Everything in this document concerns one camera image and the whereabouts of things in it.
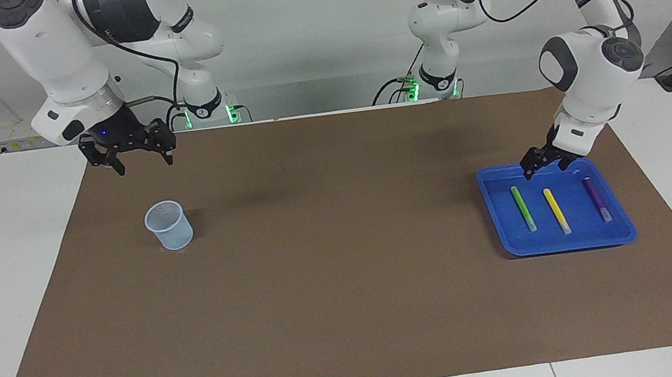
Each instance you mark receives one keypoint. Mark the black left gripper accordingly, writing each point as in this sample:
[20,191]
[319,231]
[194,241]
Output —
[564,148]

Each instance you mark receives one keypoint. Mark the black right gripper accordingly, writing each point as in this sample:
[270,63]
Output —
[124,136]

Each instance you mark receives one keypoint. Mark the yellow marker pen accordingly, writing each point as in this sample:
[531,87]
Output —
[556,211]

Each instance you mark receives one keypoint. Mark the green marker pen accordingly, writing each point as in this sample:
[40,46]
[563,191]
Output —
[523,208]

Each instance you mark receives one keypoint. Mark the purple marker pen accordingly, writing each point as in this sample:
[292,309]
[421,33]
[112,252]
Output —
[597,200]

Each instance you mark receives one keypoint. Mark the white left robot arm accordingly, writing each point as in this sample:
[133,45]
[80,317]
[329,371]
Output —
[588,71]

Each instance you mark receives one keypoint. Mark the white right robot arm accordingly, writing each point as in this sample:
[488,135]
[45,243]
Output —
[62,61]

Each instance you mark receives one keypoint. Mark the blue plastic tray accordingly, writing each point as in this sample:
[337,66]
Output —
[505,226]

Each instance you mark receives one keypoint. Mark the translucent plastic cup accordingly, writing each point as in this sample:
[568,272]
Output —
[171,232]

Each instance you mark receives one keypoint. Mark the green lit base connector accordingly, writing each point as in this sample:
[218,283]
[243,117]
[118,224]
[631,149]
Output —
[410,90]
[232,113]

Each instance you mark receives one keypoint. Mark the white power strip box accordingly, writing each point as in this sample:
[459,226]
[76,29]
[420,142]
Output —
[26,135]

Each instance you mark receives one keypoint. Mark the brown table mat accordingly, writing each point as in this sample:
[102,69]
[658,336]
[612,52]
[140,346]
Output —
[346,276]

